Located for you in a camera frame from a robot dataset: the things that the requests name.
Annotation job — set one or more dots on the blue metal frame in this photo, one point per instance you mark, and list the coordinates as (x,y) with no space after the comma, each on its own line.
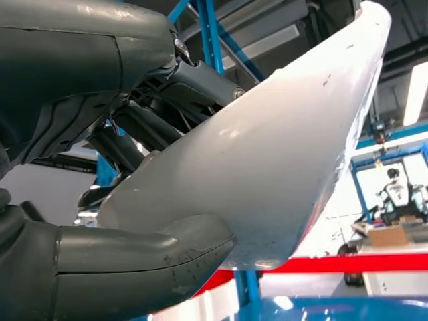
(360,190)

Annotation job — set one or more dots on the blue metal shelf rack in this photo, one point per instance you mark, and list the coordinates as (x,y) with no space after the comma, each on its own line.
(210,35)

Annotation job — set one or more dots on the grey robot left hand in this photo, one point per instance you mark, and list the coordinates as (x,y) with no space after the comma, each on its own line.
(66,66)

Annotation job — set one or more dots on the brown cardboard box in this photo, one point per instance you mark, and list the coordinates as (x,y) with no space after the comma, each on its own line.
(388,237)

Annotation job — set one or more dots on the red barrier belt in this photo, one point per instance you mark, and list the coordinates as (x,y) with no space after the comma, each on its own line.
(334,263)

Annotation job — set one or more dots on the background robot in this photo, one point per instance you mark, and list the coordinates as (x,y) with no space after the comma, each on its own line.
(396,195)

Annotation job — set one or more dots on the ceiling light panel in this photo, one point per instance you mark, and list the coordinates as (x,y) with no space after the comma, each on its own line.
(416,93)

